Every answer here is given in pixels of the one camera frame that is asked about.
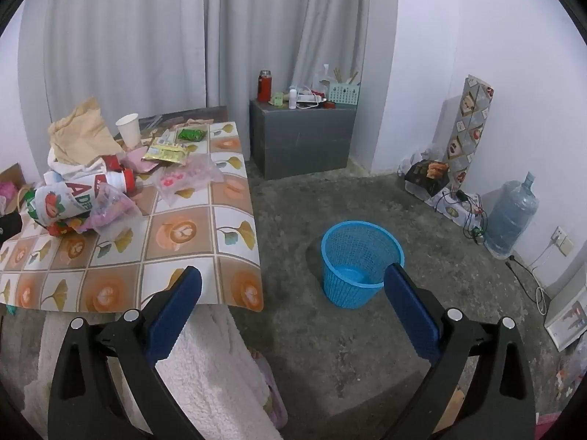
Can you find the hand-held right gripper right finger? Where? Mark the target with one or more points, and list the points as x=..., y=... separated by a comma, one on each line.
x=412, y=311

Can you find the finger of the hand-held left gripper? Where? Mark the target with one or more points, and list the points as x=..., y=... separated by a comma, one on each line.
x=9, y=229

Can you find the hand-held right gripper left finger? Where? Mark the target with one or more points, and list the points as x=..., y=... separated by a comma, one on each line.
x=176, y=311

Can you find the blue plastic basket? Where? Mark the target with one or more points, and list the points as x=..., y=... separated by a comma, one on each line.
x=353, y=243

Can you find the brown paper bag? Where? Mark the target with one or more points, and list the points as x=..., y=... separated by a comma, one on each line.
x=82, y=133

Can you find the pink crumpled item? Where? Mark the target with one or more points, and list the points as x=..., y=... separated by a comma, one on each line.
x=7, y=191

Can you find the cardboard box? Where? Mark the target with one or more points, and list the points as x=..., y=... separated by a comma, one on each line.
x=11, y=175

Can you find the strawberry print white bottle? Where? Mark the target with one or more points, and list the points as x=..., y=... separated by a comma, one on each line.
x=59, y=201

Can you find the white cloth bag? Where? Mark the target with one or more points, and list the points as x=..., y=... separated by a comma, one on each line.
x=69, y=168

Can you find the red capped white bottle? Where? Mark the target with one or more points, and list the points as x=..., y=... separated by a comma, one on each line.
x=112, y=181

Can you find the red can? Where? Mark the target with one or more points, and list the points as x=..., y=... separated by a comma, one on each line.
x=111, y=163

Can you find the clear flower print bag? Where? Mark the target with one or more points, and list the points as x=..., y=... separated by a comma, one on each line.
x=188, y=178

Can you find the dark bread print box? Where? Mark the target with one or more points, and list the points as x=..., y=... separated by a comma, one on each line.
x=424, y=176

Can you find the large clear water jug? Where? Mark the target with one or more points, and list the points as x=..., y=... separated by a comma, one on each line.
x=511, y=215

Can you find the pink plastic bag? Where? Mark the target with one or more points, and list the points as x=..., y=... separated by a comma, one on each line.
x=137, y=160

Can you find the white paper cup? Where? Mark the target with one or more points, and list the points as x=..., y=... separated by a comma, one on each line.
x=128, y=130

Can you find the white printed box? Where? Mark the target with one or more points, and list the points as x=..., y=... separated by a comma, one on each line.
x=568, y=316

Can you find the small green snack packet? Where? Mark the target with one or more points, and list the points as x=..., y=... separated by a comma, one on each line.
x=190, y=135

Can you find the rolled patterned table cover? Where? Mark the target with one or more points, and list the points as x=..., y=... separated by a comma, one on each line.
x=472, y=133

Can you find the dark printed board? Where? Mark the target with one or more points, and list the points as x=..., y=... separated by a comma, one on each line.
x=192, y=114

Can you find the grey cabinet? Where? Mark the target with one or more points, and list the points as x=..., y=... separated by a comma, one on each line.
x=302, y=142

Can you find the red tape roll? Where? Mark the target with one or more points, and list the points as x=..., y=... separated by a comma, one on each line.
x=330, y=104

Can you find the pale green utensil holder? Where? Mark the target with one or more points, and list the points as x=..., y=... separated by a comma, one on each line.
x=344, y=94

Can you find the grey curtain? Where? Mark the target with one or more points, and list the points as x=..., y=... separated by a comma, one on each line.
x=137, y=32

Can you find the white power strip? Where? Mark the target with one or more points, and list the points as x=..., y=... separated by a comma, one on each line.
x=312, y=99

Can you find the pale green small box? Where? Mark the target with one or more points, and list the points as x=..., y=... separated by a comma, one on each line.
x=278, y=99

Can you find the red thermos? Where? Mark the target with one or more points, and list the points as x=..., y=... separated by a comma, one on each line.
x=264, y=87

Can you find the small white lotion bottle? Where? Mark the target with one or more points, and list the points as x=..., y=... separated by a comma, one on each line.
x=293, y=100

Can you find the wall socket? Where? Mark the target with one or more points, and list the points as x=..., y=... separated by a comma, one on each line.
x=563, y=239

